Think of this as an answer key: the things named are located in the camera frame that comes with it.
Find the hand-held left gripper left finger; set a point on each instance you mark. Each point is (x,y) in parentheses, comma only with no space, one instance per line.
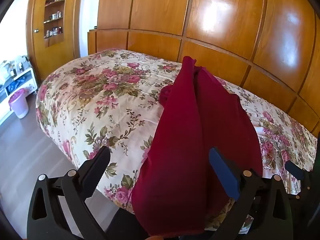
(96,172)

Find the wooden headboard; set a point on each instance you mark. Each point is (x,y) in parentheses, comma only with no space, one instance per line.
(155,43)

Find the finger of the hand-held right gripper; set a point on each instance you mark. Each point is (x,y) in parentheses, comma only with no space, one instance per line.
(293,168)

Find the floral bedspread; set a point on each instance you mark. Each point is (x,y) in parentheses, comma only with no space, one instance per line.
(100,100)

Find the built-in shelf with bottles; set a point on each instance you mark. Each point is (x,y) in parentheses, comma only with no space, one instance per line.
(55,31)

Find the dark red garment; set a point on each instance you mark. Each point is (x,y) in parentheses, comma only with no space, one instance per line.
(180,142)

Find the white shelf unit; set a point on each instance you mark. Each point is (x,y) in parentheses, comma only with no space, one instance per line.
(30,76)

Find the wooden panelled wardrobe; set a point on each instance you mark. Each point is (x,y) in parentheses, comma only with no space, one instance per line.
(225,10)

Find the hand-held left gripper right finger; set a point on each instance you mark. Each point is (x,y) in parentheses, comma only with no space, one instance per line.
(225,175)

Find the purple waste bin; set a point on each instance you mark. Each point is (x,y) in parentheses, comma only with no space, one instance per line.
(18,105)

